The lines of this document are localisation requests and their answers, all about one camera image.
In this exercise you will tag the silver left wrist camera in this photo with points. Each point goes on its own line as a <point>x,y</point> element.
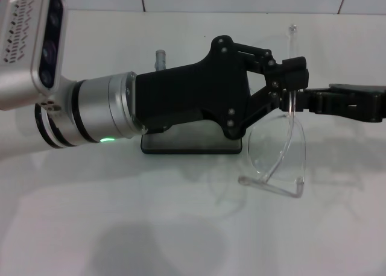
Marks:
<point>24,62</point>

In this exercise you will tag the clear transparent glasses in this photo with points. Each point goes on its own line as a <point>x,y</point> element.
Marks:
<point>292,44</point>

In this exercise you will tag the black glasses case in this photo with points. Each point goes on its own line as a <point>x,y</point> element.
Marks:
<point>193,146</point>

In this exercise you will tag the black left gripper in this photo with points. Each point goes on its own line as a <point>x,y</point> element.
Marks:
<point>193,92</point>

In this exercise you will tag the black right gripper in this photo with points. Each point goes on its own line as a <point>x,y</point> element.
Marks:
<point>362,104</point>

